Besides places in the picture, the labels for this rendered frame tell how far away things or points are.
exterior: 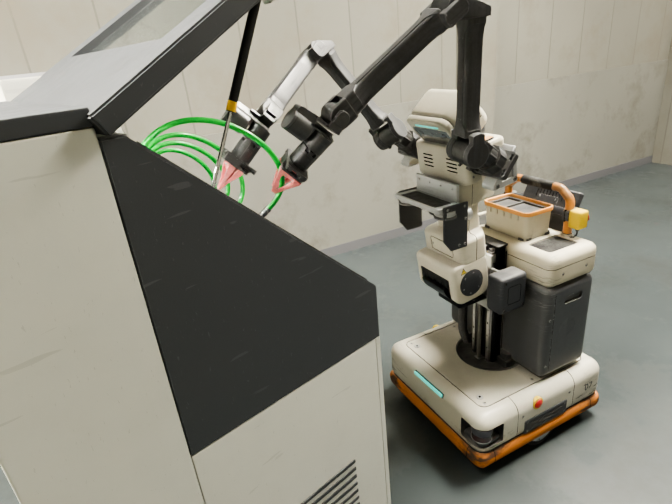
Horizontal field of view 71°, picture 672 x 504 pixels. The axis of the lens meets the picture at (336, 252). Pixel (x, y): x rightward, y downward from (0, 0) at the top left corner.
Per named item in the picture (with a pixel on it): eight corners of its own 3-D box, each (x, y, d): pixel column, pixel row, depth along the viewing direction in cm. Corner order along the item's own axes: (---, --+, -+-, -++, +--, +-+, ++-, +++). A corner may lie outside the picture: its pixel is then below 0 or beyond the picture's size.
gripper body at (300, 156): (283, 169, 115) (302, 147, 112) (283, 152, 123) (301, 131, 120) (303, 184, 118) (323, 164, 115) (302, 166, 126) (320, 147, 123)
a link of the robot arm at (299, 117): (353, 117, 113) (338, 110, 120) (317, 87, 106) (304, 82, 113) (324, 158, 114) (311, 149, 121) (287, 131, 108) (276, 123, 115)
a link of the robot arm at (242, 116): (281, 108, 130) (264, 125, 136) (246, 80, 125) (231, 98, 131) (268, 136, 123) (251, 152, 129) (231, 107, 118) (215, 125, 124)
